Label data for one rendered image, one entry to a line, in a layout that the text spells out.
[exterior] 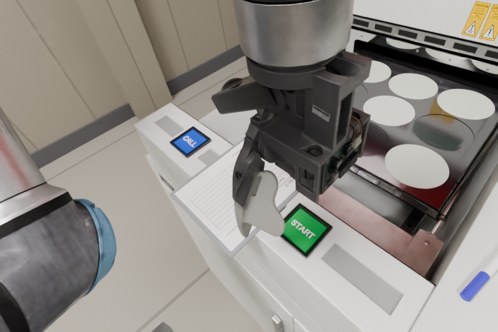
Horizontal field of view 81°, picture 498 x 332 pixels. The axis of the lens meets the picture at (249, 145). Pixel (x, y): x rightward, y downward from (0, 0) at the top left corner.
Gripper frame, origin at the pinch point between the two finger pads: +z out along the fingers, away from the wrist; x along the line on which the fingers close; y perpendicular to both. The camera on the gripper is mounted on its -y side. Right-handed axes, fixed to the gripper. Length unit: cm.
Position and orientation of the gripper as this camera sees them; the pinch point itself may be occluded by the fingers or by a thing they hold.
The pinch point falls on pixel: (284, 191)
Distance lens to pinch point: 36.9
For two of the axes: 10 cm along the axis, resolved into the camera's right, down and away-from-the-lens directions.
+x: 7.1, -5.6, 4.2
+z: 1.3, 6.9, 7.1
